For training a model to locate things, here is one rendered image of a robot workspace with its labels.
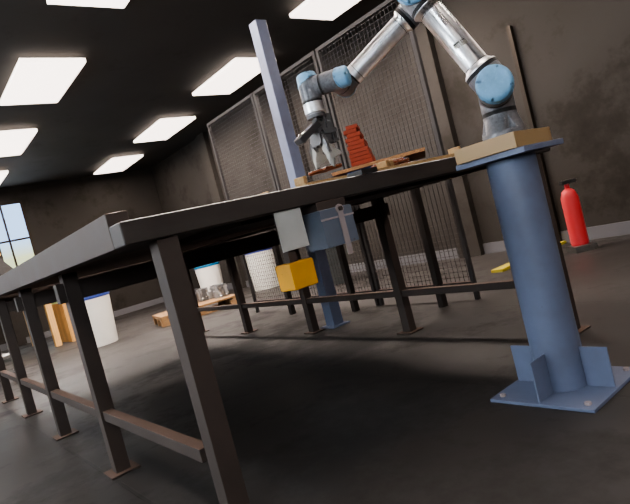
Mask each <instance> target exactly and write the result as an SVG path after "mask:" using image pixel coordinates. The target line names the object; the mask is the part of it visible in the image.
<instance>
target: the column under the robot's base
mask: <svg viewBox="0 0 630 504"><path fill-rule="evenodd" d="M563 143H564V141H563V138H559V139H554V140H549V141H544V142H539V143H534V144H529V145H524V146H520V147H517V148H514V149H510V150H507V151H504V152H500V153H497V154H494V155H491V156H487V157H484V158H481V159H477V160H474V161H471V162H467V163H464V164H461V165H457V166H456V171H461V170H466V169H470V168H475V167H479V166H484V165H486V169H487V173H488V177H489V181H490V185H491V189H492V194H493V198H494V202H495V206H496V210H497V214H498V218H499V222H500V227H501V231H502V235H503V239H504V243H505V247H506V251H507V255H508V260H509V264H510V268H511V272H512V276H513V280H514V284H515V288H516V293H517V297H518V301H519V305H520V309H521V313H522V317H523V321H524V326H525V330H526V334H527V338H528V342H529V345H511V346H510V347H511V351H512V355H513V359H514V363H515V368H516V372H517V376H518V380H516V381H515V382H513V383H512V384H511V385H509V386H508V387H506V388H505V389H504V390H502V391H501V392H499V393H498V394H497V395H495V396H494V397H492V398H491V399H490V401H491V402H496V403H505V404H514V405H523V406H532V407H541V408H550V409H559V410H568V411H577V412H586V413H596V412H597V411H598V410H599V409H601V408H602V407H603V406H604V405H605V404H606V403H607V402H608V401H609V400H610V399H611V398H612V397H613V396H614V395H615V394H616V393H617V392H619V391H620V390H621V389H622V388H623V387H624V386H625V385H626V384H627V383H628V382H629V381H630V367H624V366H611V362H610V358H609V353H608V349H607V347H596V346H582V344H581V339H580V335H579V331H578V329H577V325H576V321H575V317H574V312H573V308H572V304H571V300H570V296H569V291H568V287H567V283H566V279H565V275H564V270H563V266H562V262H561V258H560V254H559V249H558V245H557V241H556V237H555V233H554V228H553V224H552V220H551V216H550V212H549V207H548V203H547V199H546V195H545V191H544V186H543V182H542V178H541V174H540V170H539V165H538V161H537V157H536V153H535V151H539V150H542V149H546V148H549V147H553V146H556V145H560V144H563Z"/></svg>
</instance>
